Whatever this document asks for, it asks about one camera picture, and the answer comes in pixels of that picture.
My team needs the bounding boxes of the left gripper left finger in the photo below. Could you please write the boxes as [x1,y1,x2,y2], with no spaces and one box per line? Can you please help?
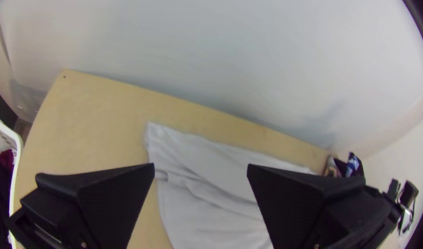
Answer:
[20,163,155,249]

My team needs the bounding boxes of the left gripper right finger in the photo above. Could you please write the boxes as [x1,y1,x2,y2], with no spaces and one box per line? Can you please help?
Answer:
[246,164,399,249]

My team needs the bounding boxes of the grey t-shirt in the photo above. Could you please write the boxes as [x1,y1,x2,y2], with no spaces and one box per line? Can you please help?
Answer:
[143,121,317,249]

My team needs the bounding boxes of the pile of folded clothes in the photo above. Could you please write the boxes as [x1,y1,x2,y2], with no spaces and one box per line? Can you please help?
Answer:
[323,152,365,179]

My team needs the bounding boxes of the heap of clothes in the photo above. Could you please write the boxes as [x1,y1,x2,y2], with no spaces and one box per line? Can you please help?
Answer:
[0,148,15,249]

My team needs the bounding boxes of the white laundry basket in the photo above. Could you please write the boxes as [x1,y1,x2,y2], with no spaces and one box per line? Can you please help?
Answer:
[0,112,24,249]

